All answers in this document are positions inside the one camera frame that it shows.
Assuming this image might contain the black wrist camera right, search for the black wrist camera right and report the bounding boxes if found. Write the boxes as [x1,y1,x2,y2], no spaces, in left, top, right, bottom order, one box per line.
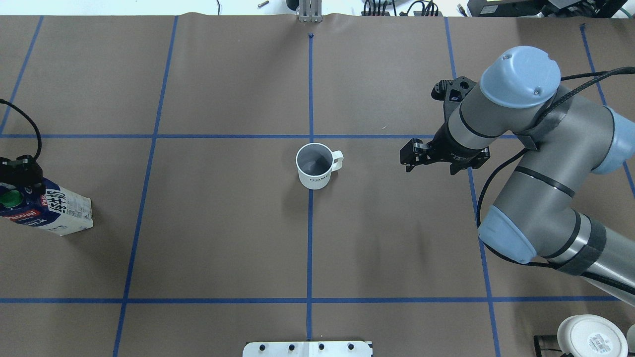
[431,76,477,121]

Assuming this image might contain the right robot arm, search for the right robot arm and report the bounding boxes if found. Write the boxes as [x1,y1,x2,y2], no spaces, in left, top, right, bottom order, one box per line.
[400,46,634,305]

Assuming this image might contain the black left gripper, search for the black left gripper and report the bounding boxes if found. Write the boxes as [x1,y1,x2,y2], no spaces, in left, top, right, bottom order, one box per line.
[0,155,45,194]

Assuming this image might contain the blue white milk carton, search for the blue white milk carton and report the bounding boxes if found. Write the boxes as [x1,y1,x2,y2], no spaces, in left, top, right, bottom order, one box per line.
[0,179,94,237]

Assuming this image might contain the white ribbed mug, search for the white ribbed mug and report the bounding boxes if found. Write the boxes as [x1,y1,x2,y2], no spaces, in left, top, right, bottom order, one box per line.
[295,142,343,190]

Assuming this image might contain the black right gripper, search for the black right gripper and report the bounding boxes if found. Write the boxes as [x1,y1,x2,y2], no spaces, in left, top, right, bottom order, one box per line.
[400,124,491,176]

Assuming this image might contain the white cup on rack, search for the white cup on rack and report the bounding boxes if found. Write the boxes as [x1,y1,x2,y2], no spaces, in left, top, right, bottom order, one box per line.
[557,314,629,357]

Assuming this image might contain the aluminium frame post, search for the aluminium frame post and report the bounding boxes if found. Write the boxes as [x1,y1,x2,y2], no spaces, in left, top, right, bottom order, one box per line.
[297,0,323,23]

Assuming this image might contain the white camera stand base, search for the white camera stand base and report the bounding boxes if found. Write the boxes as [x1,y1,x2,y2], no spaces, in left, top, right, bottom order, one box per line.
[242,341,374,357]

